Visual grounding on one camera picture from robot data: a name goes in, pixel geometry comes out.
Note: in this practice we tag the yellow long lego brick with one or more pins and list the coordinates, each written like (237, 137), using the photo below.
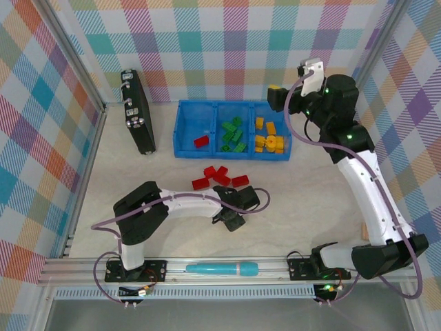
(271, 128)

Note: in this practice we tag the yellow round lego piece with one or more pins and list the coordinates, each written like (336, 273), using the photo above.
(271, 142)

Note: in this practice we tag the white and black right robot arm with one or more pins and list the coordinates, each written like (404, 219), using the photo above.
(372, 200)

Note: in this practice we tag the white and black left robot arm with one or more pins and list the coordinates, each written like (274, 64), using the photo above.
(193, 205)

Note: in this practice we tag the teal marker pen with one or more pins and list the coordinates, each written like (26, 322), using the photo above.
(220, 269)

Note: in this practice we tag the blue three-compartment bin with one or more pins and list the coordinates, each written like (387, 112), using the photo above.
(193, 120)

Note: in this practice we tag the small wooden block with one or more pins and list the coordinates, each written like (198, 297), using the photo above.
(364, 231)

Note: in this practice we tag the black briefcase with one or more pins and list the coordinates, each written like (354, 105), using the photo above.
(139, 113)

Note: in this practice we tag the aluminium mounting rail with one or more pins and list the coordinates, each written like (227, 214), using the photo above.
(275, 272)

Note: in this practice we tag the aluminium frame post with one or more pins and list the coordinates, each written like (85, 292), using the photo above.
(382, 41)
(72, 55)

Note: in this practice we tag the aluminium floor rail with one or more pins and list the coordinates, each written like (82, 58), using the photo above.
(86, 179)

